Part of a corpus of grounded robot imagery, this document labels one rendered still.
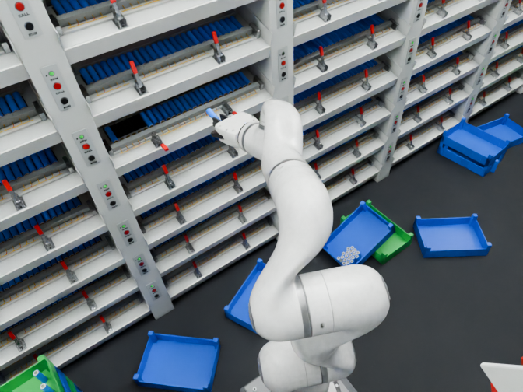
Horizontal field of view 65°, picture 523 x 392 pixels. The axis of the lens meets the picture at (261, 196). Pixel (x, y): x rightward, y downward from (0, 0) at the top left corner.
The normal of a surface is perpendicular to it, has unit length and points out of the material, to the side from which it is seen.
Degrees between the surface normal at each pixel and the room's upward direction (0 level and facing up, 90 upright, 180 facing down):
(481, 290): 0
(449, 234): 0
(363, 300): 39
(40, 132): 17
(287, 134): 27
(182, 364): 0
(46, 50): 90
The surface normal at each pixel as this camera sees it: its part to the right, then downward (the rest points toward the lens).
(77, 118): 0.58, 0.57
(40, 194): 0.11, -0.50
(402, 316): -0.06, -0.69
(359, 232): -0.37, -0.45
